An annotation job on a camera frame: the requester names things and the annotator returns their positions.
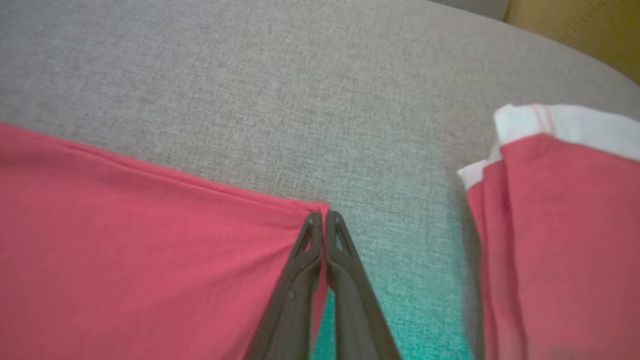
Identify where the grey fabric sofa seat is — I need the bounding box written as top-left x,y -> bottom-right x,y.
0,0 -> 640,360

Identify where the red garment white band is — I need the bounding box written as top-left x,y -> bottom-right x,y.
456,103 -> 640,360

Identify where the red white sports garment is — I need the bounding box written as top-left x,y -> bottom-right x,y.
0,121 -> 332,360

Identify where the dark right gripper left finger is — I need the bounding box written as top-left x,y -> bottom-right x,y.
244,211 -> 326,360

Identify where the grey sofa back cushion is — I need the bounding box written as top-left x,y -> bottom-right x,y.
427,0 -> 512,22

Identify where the yellow cushion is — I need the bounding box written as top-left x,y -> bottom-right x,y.
504,0 -> 640,85

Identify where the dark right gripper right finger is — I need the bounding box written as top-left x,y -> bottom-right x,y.
325,210 -> 402,360

